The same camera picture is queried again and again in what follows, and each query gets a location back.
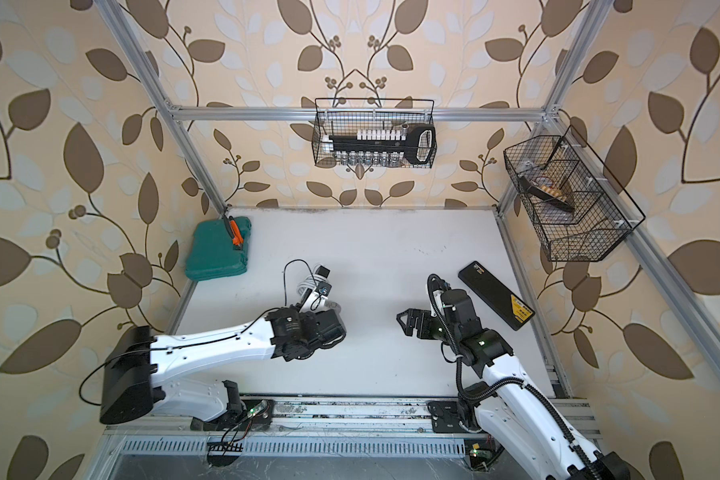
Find flat black box yellow label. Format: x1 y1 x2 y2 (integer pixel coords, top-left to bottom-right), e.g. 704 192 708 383
458 261 535 331

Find orange handled pliers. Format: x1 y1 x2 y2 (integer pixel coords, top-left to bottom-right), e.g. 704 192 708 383
223 216 244 250

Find dark tool in right basket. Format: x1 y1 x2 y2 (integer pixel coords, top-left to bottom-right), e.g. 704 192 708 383
524 179 575 213

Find black white power strip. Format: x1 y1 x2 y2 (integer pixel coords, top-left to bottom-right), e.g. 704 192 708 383
297 276 332 312

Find black wire basket back wall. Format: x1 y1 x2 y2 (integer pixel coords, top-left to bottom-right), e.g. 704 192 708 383
311 96 437 170

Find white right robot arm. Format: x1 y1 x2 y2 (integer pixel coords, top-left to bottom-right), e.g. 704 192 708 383
397 274 631 479

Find black wire basket right wall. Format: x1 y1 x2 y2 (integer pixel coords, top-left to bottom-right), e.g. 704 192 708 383
503 126 646 262

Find aluminium frame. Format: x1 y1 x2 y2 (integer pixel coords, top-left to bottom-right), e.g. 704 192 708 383
95 1 720 382

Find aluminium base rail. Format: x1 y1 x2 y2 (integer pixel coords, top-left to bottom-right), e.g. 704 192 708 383
104 395 604 460

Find black socket bit set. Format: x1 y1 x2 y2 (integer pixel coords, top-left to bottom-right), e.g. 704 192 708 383
312 123 437 168

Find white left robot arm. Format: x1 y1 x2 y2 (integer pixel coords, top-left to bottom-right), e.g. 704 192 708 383
99 307 346 429

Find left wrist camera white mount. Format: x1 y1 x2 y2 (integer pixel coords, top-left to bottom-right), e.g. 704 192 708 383
297 265 332 312

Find black wire basket wall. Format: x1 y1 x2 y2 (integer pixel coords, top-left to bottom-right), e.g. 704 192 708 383
503 126 646 262
311 96 437 170

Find green plastic tool case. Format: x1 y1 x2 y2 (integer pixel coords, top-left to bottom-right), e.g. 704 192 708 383
185 216 251 281

